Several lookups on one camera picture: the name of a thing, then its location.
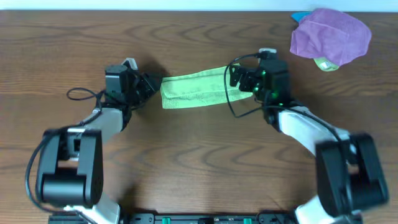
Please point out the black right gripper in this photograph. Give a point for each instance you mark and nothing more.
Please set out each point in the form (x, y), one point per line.
(249, 74)

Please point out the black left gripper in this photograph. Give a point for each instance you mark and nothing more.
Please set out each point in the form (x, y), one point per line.
(147, 86)

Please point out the light green cloth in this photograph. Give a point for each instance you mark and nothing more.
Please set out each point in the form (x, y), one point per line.
(204, 88)

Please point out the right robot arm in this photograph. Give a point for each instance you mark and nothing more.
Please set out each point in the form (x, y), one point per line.
(349, 174)

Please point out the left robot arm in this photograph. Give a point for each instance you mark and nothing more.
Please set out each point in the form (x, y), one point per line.
(70, 174)

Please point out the blue cloth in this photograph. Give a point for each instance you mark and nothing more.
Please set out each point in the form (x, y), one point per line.
(298, 16)

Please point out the purple cloth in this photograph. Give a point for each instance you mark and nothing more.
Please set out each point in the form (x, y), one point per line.
(335, 35)

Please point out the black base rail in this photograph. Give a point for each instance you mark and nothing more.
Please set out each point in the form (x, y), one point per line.
(262, 218)

